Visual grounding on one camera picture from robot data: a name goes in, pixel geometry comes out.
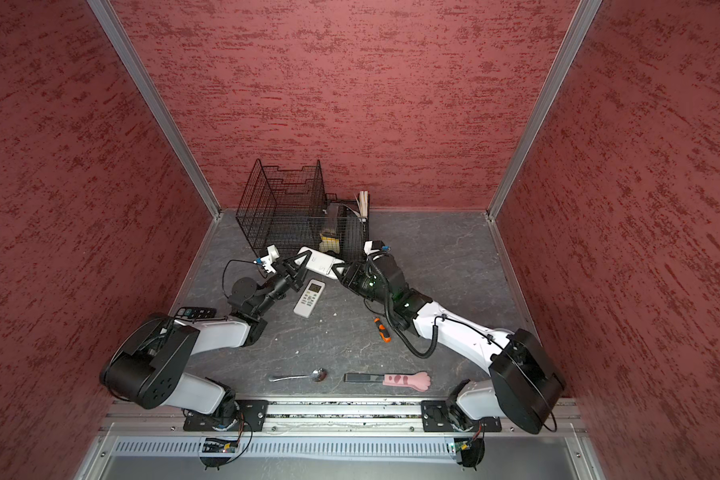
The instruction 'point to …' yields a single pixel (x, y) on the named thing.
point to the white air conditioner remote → (309, 298)
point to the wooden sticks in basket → (363, 203)
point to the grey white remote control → (319, 263)
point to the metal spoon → (318, 375)
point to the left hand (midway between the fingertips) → (315, 257)
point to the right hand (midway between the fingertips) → (331, 276)
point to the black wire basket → (289, 210)
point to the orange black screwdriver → (385, 336)
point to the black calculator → (196, 312)
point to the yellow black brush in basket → (329, 238)
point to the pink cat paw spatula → (419, 381)
